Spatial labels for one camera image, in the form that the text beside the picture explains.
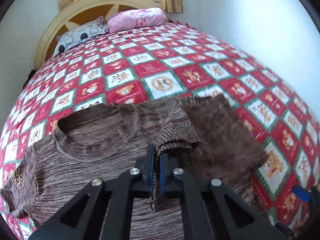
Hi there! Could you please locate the brown striped knit sweater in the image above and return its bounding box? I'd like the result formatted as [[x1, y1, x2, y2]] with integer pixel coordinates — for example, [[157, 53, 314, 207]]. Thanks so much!
[[1, 94, 267, 226]]

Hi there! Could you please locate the red patchwork teddy bedspread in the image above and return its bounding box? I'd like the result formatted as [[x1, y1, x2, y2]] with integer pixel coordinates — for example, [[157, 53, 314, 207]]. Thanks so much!
[[1, 23, 319, 229]]

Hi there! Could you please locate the grey white patterned pillow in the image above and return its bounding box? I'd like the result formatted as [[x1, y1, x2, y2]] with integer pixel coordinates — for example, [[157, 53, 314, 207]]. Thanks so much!
[[53, 16, 106, 56]]

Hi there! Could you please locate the pink pillow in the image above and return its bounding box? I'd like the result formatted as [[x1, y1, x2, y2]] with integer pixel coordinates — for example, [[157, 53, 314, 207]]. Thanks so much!
[[106, 8, 167, 33]]

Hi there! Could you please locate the cream wooden headboard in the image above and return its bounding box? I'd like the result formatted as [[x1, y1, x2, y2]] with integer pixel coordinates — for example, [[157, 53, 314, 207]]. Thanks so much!
[[34, 0, 158, 70]]

